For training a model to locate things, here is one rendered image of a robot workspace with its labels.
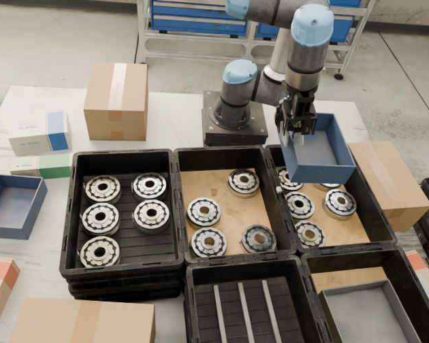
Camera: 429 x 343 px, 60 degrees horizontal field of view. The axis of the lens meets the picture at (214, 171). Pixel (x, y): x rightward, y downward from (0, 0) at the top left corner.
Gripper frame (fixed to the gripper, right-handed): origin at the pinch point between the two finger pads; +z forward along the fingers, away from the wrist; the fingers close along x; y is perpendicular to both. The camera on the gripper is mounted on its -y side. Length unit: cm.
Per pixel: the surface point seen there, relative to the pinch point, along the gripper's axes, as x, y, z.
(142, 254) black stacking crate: -41, 19, 24
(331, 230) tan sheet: 15.8, 8.7, 32.0
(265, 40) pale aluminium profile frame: 22, -193, 86
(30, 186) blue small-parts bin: -83, -12, 30
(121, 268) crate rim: -43, 28, 14
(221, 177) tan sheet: -17.7, -10.6, 27.4
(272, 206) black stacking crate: -2.7, 4.6, 23.6
